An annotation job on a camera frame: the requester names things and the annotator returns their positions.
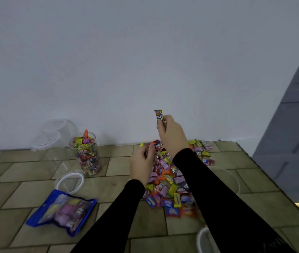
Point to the dark candy bar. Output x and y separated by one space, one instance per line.
159 115

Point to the person's left forearm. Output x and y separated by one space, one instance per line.
112 221

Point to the grey panelled door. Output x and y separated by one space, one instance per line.
294 134

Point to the person's left thumb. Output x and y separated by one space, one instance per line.
151 150

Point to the clear jar holding candies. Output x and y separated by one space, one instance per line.
87 158

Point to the person's right thumb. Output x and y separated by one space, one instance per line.
161 130

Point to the pile of colourful wrapped candies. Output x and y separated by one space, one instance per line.
170 187

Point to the person's right hand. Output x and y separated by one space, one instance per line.
173 136

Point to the batch of mixed jarred sweets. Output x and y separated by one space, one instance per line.
88 159

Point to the person's right forearm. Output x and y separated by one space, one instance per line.
218 205

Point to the person's left hand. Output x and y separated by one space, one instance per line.
140 165

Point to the blue clear candy bag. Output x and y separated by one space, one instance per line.
62 210

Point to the empty clear plastic jar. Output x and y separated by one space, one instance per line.
203 241
229 179
69 183
52 139

